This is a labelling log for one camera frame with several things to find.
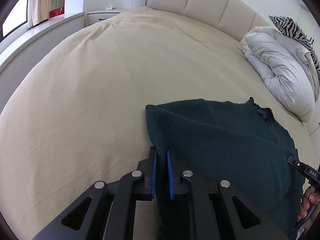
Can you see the small white nightstand item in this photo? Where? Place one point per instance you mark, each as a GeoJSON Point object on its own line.
{"type": "Point", "coordinates": [109, 7]}

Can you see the beige curtain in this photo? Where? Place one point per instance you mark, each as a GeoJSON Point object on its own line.
{"type": "Point", "coordinates": [38, 2]}

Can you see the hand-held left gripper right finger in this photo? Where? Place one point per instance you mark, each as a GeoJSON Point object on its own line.
{"type": "Point", "coordinates": [170, 172]}

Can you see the window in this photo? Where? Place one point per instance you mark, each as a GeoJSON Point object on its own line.
{"type": "Point", "coordinates": [15, 15]}

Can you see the zebra print pillow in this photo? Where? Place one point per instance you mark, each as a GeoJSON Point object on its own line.
{"type": "Point", "coordinates": [290, 27]}

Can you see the red box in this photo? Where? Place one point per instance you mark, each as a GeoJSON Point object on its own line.
{"type": "Point", "coordinates": [55, 13]}

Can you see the folded white duvet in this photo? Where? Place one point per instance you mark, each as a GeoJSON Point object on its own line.
{"type": "Point", "coordinates": [275, 65]}

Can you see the white nightstand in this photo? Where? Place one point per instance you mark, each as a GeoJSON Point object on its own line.
{"type": "Point", "coordinates": [100, 17]}

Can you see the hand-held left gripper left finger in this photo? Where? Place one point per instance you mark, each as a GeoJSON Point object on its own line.
{"type": "Point", "coordinates": [154, 172]}

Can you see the dark green towel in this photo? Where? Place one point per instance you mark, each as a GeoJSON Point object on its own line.
{"type": "Point", "coordinates": [225, 135]}

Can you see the cream padded headboard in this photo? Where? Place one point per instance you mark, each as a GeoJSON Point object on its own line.
{"type": "Point", "coordinates": [205, 2]}

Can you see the bed with beige sheet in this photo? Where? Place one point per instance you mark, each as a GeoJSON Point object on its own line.
{"type": "Point", "coordinates": [100, 92]}

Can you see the white window ledge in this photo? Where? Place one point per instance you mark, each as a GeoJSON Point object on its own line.
{"type": "Point", "coordinates": [32, 42]}

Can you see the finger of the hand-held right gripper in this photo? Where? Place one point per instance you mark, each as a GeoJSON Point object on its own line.
{"type": "Point", "coordinates": [296, 163]}

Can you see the person's right hand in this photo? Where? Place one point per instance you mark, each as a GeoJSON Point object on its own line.
{"type": "Point", "coordinates": [303, 205]}

